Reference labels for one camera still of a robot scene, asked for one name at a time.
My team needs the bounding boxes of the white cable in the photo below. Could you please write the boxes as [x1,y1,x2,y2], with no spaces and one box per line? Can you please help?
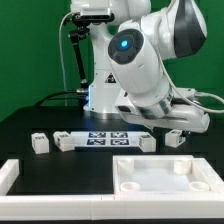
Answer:
[58,11,76,108]

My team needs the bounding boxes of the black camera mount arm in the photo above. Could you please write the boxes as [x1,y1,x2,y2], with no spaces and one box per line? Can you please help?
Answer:
[67,14,90,89]

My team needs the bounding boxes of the black cables at base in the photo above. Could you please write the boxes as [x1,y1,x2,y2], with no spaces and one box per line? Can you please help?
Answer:
[33,88,90,108]

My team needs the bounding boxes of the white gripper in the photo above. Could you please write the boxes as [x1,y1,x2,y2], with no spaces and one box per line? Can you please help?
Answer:
[115,90,210,133]

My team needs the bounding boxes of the white sheet with tags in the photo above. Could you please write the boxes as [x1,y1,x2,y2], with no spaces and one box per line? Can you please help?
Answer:
[71,131,140,147]

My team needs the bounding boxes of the grey camera on mount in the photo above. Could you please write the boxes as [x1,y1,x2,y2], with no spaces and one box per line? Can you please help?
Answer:
[80,8,112,19]

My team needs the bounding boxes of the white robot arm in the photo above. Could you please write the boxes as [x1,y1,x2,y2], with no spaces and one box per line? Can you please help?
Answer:
[70,0,210,133]

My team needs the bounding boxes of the white U-shaped obstacle fence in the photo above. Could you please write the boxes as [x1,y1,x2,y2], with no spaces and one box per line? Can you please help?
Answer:
[0,159,224,221]

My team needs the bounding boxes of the white square table top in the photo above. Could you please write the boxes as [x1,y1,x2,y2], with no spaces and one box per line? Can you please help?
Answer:
[113,155,223,193]

